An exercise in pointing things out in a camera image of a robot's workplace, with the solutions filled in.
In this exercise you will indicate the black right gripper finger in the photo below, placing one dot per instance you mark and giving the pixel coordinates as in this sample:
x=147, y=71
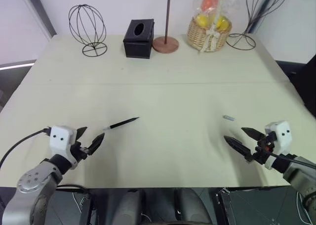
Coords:
x=238, y=147
x=253, y=133

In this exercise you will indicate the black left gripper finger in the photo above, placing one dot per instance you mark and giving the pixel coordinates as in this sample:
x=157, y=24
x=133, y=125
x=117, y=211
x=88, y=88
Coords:
x=81, y=132
x=96, y=143

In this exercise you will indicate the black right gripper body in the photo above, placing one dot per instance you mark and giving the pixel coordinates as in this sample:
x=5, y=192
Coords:
x=263, y=148

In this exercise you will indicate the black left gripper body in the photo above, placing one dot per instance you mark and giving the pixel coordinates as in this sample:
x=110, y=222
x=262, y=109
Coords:
x=79, y=152

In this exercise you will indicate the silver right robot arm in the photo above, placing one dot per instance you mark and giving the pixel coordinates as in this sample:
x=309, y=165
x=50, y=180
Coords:
x=300, y=175

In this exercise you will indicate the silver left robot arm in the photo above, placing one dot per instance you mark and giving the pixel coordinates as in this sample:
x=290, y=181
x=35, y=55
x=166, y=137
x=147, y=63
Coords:
x=37, y=185

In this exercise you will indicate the silver pen cap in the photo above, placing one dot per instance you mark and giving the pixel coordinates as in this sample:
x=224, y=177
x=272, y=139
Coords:
x=228, y=117

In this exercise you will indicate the black pen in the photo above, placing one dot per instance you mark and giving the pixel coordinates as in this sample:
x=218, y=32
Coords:
x=122, y=123

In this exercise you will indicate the black panel with white lines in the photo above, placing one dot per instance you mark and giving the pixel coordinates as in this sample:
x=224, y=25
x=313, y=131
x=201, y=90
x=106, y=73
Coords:
x=261, y=206

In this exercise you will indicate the black leather tissue box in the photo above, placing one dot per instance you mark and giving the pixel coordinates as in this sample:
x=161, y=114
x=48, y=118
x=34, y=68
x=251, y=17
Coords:
x=139, y=38

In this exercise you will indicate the wicker fruit basket in cellophane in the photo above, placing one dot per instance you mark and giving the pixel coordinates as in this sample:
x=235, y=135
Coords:
x=209, y=27

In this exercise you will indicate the brown round-base pole stand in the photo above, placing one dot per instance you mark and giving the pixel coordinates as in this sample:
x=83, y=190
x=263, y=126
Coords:
x=168, y=24

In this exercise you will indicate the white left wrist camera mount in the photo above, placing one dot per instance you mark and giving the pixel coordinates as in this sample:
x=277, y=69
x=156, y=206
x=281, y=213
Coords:
x=60, y=138

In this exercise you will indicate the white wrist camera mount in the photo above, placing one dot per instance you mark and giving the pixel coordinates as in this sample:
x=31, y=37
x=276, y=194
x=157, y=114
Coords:
x=281, y=136
x=60, y=138

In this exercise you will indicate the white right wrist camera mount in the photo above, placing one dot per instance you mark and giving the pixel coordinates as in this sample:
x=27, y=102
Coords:
x=281, y=136

